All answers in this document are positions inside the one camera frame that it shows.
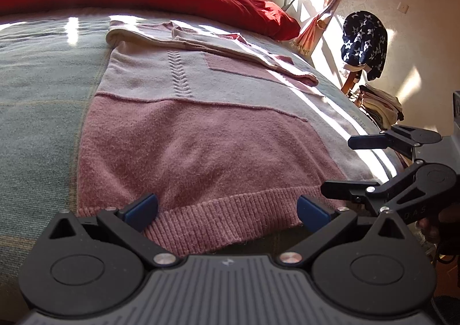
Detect pink and white sweater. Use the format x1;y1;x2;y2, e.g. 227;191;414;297
76;19;407;257

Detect folded clothes stack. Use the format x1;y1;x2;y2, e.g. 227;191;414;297
356;84;405;130

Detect person's right hand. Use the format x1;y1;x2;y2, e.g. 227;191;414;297
416;204;460;243

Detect wooden chair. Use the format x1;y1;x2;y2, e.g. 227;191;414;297
341;70;363;95

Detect navy star-patterned garment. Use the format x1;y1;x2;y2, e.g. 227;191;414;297
341;11;388;81

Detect green plaid bed blanket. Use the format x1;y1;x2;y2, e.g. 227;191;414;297
0;7;409;311

